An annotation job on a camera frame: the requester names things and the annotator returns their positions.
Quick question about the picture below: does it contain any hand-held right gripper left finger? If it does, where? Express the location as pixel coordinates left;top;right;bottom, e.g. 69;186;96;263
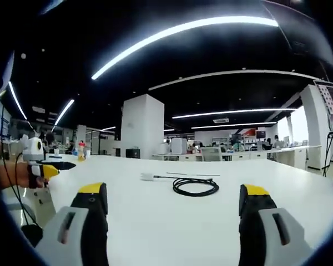
34;182;109;266

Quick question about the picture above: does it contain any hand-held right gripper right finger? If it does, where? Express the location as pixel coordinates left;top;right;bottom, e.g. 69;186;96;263
238;183;314;266

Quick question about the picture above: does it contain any black Type-C cable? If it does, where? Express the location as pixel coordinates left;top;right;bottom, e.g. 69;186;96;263
153;173;220;198

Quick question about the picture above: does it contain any white desk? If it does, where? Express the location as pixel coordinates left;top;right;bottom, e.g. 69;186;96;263
33;154;333;266

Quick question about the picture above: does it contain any person's left hand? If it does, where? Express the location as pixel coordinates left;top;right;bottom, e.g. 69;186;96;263
26;165;49;190

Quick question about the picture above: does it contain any red capped yellow bottle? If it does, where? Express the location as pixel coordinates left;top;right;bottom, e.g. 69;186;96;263
76;140;87;163

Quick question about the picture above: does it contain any white perforated panel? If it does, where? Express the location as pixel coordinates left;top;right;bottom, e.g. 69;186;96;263
4;188;58;222

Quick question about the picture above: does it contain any black pouch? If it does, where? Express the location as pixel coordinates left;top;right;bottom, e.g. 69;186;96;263
21;224;44;248

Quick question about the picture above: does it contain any ceiling light strip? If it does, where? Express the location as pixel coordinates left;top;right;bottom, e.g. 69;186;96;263
54;99;75;127
8;81;28;120
191;121;278;130
171;108;296;120

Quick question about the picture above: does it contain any black cabinet box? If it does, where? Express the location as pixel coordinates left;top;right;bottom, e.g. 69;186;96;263
125;148;142;159

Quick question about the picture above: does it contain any row of white office desks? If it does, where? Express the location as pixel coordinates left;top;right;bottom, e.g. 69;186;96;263
151;145;321;171

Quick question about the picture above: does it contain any grey mesh office chair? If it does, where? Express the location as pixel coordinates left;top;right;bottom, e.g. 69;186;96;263
201;146;223;162

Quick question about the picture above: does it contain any white cabinet appliance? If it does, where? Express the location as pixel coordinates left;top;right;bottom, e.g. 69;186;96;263
170;138;188;155

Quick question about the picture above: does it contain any dotted pattern sheet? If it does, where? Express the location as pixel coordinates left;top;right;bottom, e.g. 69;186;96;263
315;80;333;115

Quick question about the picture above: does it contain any long curved ceiling light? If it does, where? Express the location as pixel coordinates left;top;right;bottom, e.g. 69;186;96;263
91;16;280;81

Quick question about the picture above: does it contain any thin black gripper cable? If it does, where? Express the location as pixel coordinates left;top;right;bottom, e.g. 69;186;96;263
2;152;42;231

